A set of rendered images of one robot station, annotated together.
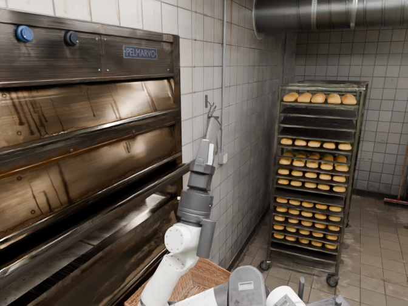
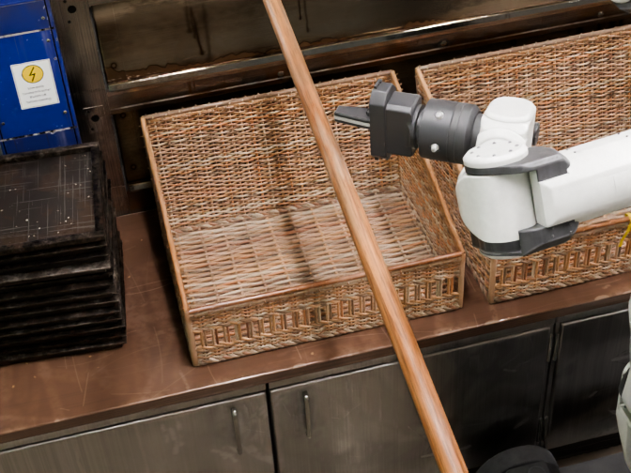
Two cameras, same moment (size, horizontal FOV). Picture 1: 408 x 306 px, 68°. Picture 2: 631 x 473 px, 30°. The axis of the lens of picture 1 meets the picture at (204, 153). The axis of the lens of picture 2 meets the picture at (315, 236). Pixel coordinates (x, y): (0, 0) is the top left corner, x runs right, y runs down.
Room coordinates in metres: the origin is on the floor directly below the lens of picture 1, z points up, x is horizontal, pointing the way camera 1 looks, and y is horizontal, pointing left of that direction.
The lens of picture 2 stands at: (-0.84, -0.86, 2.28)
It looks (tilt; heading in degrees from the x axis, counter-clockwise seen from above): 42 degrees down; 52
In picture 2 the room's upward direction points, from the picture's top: 4 degrees counter-clockwise
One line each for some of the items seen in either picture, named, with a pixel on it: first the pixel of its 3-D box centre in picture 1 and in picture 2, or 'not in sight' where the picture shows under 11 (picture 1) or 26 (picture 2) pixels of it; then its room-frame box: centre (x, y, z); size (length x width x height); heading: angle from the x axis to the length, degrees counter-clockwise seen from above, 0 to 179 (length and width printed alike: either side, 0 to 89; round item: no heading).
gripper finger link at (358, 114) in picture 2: not in sight; (355, 112); (0.09, 0.20, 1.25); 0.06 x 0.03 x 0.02; 119
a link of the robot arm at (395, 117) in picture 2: not in sight; (414, 127); (0.14, 0.12, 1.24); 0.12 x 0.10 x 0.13; 119
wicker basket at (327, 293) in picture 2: not in sight; (299, 209); (0.27, 0.58, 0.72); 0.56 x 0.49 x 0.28; 153
